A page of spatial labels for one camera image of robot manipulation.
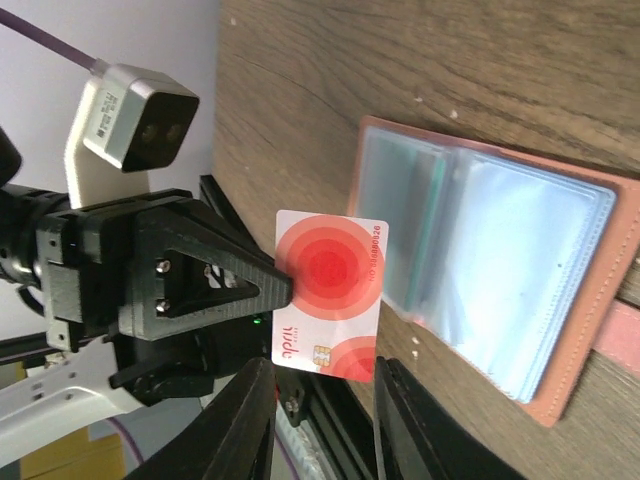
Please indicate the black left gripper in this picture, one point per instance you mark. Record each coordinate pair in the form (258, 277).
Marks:
(136, 274)

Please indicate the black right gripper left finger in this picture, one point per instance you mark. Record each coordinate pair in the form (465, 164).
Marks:
(232, 438)

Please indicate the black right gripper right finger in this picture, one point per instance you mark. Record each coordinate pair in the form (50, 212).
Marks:
(416, 438)

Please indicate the white red circle card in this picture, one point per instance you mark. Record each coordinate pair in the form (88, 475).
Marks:
(337, 266)

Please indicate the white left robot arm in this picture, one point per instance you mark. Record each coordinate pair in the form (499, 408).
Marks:
(71, 391)

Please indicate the yellow cardboard box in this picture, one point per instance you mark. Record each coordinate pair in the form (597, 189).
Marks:
(75, 456)

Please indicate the black aluminium frame rail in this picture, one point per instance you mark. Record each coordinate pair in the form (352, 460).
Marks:
(325, 426)

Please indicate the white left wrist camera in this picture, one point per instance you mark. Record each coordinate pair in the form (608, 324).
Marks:
(130, 120)

